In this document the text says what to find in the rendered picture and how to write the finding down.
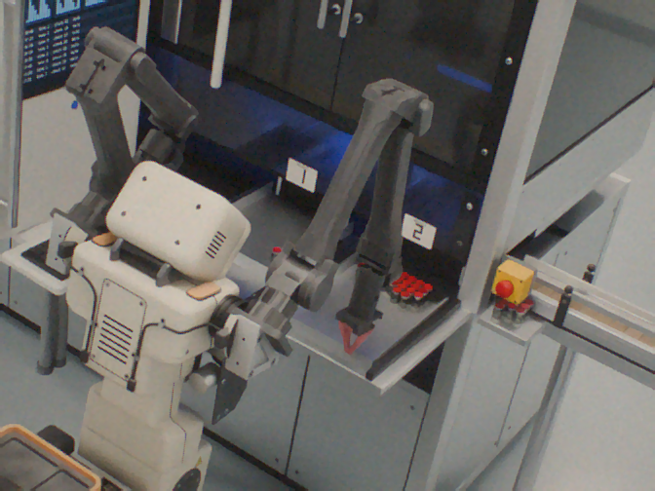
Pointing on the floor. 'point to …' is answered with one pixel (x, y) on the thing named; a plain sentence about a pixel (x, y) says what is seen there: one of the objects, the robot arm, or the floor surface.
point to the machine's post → (491, 233)
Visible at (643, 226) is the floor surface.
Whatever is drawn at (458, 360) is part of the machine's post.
